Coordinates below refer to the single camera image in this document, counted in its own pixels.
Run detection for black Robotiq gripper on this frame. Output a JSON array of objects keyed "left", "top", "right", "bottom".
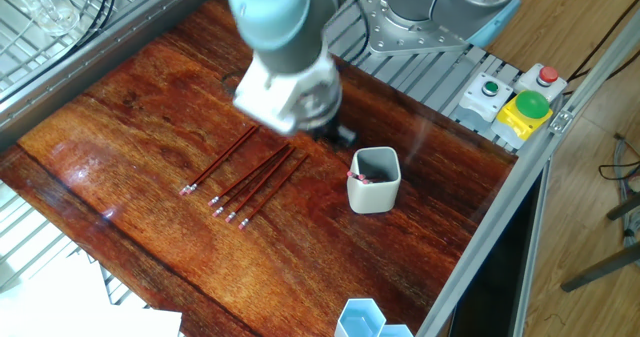
[{"left": 309, "top": 118, "right": 358, "bottom": 150}]

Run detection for white square ceramic pen holder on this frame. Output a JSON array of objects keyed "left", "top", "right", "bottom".
[{"left": 346, "top": 146, "right": 403, "bottom": 215}]

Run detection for light blue hexagonal pen holder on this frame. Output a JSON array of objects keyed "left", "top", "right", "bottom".
[{"left": 333, "top": 298, "right": 415, "bottom": 337}]

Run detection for silver wrist sensor flange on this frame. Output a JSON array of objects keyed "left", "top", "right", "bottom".
[{"left": 297, "top": 84, "right": 344, "bottom": 133}]

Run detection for grey box small green button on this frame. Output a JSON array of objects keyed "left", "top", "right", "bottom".
[{"left": 455, "top": 71, "right": 515, "bottom": 131}]

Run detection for yellow box big green button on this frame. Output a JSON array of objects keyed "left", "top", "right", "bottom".
[{"left": 491, "top": 90, "right": 555, "bottom": 150}]

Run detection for red-brown wooden board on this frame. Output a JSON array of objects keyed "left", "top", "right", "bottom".
[{"left": 0, "top": 0, "right": 519, "bottom": 337}]

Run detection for grey box red button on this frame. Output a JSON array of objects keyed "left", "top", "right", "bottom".
[{"left": 513, "top": 62, "right": 569, "bottom": 104}]

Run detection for dark furniture leg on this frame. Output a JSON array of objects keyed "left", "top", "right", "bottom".
[
  {"left": 559, "top": 240, "right": 640, "bottom": 293},
  {"left": 606, "top": 192, "right": 640, "bottom": 222}
]

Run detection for white paper sheet stack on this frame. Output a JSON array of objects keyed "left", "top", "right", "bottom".
[{"left": 0, "top": 246, "right": 184, "bottom": 337}]

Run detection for clear plastic jar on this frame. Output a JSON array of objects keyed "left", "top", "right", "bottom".
[{"left": 0, "top": 0, "right": 84, "bottom": 37}]

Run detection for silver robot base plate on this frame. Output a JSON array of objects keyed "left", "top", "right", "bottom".
[{"left": 353, "top": 0, "right": 474, "bottom": 57}]

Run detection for grey floor cable bundle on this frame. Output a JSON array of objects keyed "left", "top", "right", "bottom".
[{"left": 597, "top": 134, "right": 640, "bottom": 238}]

